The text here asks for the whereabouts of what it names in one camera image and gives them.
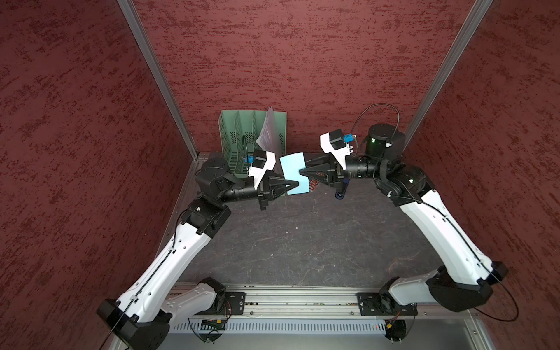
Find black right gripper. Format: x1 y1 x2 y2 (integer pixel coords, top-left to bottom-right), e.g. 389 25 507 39
301 146 387 188

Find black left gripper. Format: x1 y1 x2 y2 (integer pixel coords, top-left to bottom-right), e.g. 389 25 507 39
218 170 298 209

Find light blue square paper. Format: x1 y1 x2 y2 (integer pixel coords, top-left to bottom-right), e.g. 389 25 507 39
280 153 310 195

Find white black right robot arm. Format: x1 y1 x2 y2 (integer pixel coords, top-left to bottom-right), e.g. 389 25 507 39
299 123 508 314

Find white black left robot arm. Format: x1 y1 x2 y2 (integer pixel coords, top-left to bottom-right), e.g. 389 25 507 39
97 153 299 349

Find red pencil box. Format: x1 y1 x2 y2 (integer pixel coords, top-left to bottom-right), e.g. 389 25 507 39
309 179 319 192

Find white paper sheets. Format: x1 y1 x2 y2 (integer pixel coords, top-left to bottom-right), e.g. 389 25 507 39
256 107 287 157

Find green plastic file organizer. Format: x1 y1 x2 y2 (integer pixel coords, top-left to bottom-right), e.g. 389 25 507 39
218 110 266 179

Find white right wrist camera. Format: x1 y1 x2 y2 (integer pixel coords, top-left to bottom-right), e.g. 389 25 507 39
319 129 355 170

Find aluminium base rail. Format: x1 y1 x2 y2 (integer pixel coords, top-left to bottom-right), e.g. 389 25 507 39
168 283 465 320

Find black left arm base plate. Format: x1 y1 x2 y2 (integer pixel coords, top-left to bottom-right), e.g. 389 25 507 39
224 292 246 316

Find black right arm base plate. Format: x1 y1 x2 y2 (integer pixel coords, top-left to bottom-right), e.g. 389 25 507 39
356 293 418 318

